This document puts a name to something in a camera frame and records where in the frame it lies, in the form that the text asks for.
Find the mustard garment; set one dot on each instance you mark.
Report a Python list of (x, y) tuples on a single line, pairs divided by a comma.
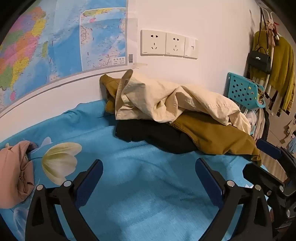
[(208, 134)]

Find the pile of pale clothes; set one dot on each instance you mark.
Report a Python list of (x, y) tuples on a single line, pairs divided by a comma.
[(259, 122)]

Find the teal plastic basket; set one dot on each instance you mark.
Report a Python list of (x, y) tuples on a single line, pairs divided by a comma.
[(240, 90)]

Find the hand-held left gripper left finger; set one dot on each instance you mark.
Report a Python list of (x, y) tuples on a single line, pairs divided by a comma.
[(90, 180)]

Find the white coat rack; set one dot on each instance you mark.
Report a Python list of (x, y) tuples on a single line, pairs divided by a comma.
[(272, 52)]

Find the beige plush toy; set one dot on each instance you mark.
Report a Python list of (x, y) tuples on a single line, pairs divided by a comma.
[(269, 30)]

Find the black garment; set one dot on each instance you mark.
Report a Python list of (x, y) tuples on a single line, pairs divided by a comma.
[(150, 136)]

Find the colourful wall map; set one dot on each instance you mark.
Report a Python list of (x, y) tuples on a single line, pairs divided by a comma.
[(69, 34)]

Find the blue floral bed sheet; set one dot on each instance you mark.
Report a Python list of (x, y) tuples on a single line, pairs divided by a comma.
[(138, 173)]

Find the cream garment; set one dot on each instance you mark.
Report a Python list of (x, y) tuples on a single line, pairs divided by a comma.
[(185, 102)]

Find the white wall socket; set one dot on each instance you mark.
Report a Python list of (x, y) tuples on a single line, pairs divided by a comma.
[(175, 44), (153, 42)]

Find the olive hanging sweater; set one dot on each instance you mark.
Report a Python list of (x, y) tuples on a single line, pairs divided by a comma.
[(282, 64)]

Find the pink garment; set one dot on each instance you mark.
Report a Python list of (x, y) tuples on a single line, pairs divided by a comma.
[(11, 173)]

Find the black handbag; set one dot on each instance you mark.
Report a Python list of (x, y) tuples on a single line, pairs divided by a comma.
[(259, 61)]

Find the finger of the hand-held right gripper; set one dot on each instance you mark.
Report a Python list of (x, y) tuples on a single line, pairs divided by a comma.
[(256, 172), (268, 148)]

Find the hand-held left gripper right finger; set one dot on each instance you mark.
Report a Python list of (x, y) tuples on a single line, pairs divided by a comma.
[(208, 183)]

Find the striped brown hanging garment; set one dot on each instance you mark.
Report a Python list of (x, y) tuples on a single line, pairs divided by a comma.
[(275, 102)]

